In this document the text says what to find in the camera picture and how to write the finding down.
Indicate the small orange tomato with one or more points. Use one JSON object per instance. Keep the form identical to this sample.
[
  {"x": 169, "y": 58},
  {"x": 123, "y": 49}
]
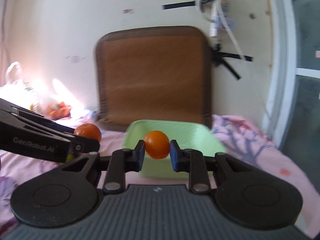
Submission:
[{"x": 157, "y": 145}]

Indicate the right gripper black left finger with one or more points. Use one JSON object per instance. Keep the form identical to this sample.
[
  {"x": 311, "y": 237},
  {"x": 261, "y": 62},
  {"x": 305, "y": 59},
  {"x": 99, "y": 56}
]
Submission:
[{"x": 72, "y": 191}]

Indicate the white power strip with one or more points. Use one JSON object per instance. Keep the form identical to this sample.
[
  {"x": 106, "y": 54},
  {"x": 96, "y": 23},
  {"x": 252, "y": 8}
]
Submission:
[{"x": 217, "y": 28}]

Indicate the plastic bag of oranges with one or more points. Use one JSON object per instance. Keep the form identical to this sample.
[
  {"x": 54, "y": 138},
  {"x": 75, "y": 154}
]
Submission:
[{"x": 51, "y": 109}]

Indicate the white plastic bag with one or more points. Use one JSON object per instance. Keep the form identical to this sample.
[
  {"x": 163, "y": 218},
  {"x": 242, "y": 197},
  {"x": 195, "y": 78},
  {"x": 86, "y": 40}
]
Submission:
[{"x": 19, "y": 90}]

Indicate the brown woven seat cushion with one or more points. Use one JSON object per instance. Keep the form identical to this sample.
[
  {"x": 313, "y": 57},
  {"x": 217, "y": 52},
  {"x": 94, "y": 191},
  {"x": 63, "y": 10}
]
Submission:
[{"x": 155, "y": 73}]

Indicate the orange tangerine with wrinkled skin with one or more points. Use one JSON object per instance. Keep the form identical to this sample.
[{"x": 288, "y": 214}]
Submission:
[{"x": 90, "y": 131}]

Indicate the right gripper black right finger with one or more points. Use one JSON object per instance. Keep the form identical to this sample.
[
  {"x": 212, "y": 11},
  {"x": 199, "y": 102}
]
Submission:
[{"x": 243, "y": 193}]

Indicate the white framed glass door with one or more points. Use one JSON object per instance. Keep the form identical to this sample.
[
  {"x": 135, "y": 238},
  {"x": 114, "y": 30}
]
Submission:
[{"x": 292, "y": 108}]

